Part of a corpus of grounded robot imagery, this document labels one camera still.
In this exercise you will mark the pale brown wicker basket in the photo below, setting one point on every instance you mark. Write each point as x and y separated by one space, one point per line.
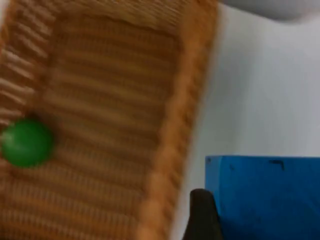
107 120

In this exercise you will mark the blue cube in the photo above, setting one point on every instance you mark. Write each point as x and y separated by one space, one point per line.
267 197

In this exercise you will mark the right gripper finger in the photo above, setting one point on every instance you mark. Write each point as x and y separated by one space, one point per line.
202 217

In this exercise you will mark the green ball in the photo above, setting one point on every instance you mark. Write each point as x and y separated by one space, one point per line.
26 142

